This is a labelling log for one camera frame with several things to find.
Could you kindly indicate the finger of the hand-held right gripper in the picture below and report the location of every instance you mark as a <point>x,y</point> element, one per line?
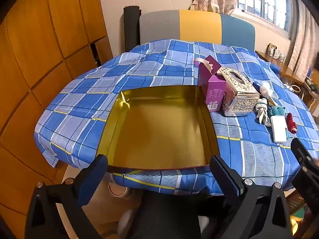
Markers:
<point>305,156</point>

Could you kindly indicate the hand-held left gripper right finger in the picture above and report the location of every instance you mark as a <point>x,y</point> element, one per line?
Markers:
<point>224,176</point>

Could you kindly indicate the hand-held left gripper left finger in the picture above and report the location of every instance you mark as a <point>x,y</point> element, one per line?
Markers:
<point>92,179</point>

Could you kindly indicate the white blue tissue pack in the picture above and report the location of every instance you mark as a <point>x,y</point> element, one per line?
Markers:
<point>278,129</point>

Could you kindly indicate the rectangular metal tin box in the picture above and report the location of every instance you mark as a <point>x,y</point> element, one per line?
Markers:
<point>154,129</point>

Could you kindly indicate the round metal can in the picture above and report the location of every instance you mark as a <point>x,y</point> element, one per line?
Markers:
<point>118,191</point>

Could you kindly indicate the red plush toy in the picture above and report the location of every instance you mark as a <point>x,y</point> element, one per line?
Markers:
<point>290,123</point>

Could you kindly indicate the teal bear plush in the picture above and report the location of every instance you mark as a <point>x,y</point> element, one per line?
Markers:
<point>278,110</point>

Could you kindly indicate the grey bunny plush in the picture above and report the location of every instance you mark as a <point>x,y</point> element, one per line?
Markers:
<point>261,109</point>

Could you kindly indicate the white metal chair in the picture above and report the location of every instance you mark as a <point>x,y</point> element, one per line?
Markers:
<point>296,86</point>

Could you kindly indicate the silver embossed tissue box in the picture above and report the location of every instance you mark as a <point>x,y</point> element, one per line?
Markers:
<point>239,99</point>

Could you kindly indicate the white fluffy plush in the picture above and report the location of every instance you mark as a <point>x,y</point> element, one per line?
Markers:
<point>265,88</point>

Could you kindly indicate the purple cardboard box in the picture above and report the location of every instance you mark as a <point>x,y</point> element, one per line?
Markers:
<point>214,92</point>

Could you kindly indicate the small dark blue item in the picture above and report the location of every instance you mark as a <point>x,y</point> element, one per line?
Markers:
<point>256,85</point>

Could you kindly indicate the wooden desk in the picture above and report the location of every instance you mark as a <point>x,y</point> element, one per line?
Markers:
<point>286,71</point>

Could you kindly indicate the clear desk organizer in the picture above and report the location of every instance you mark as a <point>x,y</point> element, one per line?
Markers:
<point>274,52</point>

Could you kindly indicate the beige striped curtain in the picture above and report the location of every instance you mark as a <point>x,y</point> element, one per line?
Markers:
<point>302,42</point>

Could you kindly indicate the blue plaid cloth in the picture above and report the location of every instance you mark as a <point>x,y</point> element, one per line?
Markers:
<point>162,64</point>

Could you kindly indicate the grey yellow blue headboard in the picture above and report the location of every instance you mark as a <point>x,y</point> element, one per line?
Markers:
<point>199,25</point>

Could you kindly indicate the wooden wardrobe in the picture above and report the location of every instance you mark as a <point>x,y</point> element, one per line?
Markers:
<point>49,29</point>

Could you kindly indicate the black rolled mat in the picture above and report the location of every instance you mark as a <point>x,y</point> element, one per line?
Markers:
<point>131,27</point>

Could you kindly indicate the barred window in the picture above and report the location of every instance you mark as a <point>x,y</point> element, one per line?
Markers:
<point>269,2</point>

